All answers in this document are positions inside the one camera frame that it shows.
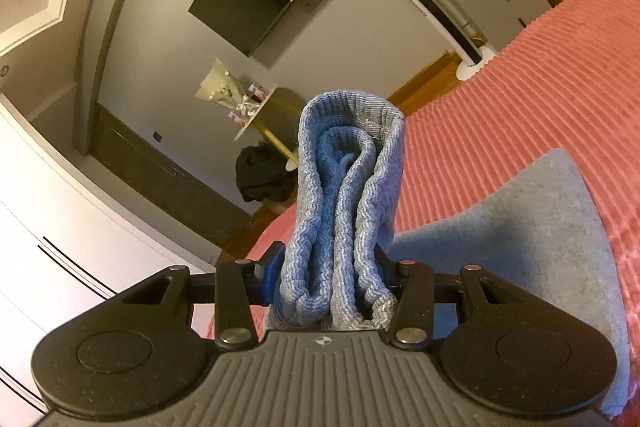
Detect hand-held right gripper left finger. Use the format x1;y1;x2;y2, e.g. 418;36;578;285
120;241;289;352

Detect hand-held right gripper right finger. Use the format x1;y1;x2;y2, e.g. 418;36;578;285
377;247;508;350

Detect grey-blue sweatpants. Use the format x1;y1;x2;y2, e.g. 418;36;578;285
265;91;632;420

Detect black bag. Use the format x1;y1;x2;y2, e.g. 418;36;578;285
236;146;297;204

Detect yellow round side table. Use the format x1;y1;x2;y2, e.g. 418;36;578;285
234;84;312;172

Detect dark wooden cabinet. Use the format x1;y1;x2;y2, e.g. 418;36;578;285
87;102;257;259

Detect small pink boxes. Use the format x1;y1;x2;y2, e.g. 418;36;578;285
247;82;274;104

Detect wrapped gift bouquet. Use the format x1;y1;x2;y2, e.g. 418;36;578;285
194;58;262;124

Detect white wardrobe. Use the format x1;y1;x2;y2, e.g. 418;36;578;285
0;94;222;414

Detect pink ribbed blanket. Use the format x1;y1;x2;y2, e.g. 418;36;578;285
190;0;640;427

